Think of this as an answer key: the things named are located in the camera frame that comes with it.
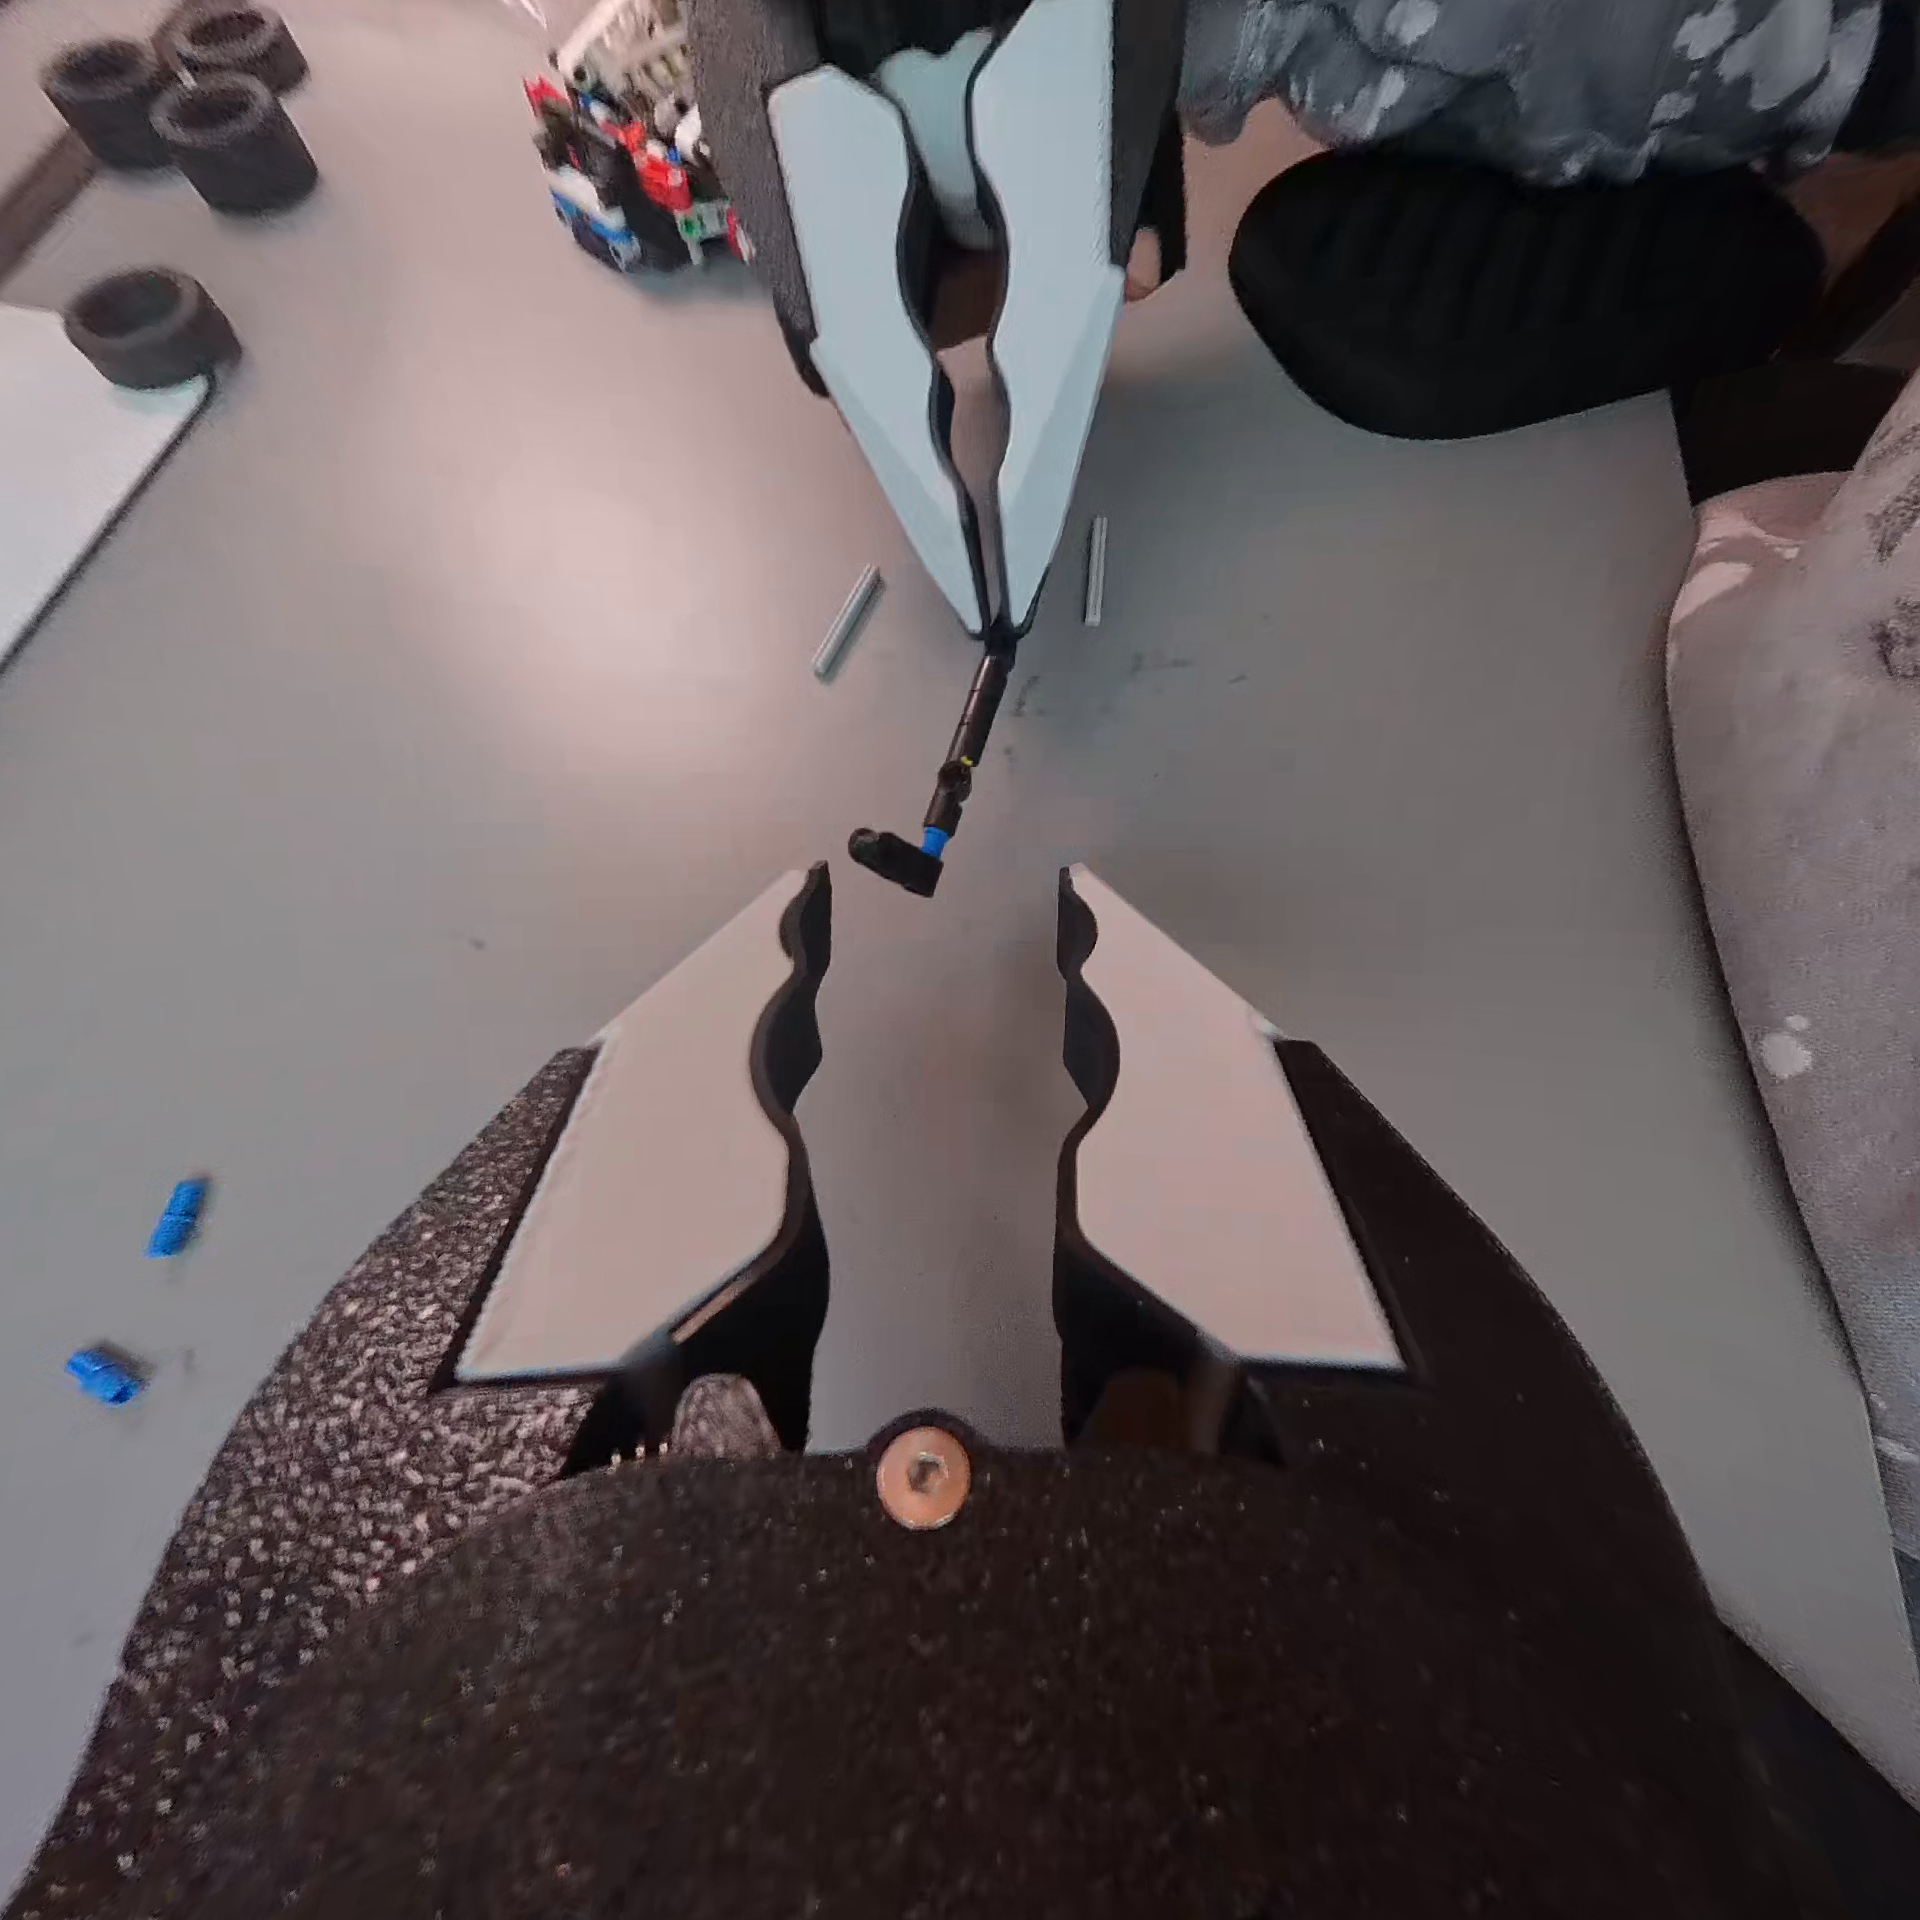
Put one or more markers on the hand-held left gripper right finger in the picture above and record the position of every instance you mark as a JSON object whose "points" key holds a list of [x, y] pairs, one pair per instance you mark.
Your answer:
{"points": [[1231, 1200]]}

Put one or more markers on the grey toy axle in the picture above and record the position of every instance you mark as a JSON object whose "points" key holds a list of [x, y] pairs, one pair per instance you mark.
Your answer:
{"points": [[1094, 571], [849, 622]]}

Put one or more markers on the black connector piece blue pin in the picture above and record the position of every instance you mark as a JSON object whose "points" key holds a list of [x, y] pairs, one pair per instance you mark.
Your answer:
{"points": [[968, 750]]}

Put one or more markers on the grey desk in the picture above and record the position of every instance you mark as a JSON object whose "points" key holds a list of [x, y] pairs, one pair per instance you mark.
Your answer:
{"points": [[450, 750]]}

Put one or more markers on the blue toy pin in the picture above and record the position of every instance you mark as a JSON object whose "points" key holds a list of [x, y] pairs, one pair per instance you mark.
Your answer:
{"points": [[176, 1215], [105, 1377]]}

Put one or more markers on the brick-built toy race car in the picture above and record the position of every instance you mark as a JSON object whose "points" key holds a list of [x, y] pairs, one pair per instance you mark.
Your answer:
{"points": [[639, 165]]}

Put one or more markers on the person's right forearm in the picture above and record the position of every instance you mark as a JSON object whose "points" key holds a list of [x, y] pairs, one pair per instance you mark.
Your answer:
{"points": [[1501, 74]]}

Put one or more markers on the person's right hand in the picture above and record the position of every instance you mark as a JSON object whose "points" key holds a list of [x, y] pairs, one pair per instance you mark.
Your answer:
{"points": [[1143, 267]]}

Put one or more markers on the white desk mat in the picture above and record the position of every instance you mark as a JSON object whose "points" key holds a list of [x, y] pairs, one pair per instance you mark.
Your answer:
{"points": [[74, 465]]}

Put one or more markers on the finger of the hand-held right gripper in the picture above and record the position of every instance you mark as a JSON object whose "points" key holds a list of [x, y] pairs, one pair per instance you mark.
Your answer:
{"points": [[862, 301], [1059, 225]]}

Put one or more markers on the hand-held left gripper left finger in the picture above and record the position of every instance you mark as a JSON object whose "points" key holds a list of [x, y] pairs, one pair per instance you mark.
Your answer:
{"points": [[644, 1171]]}

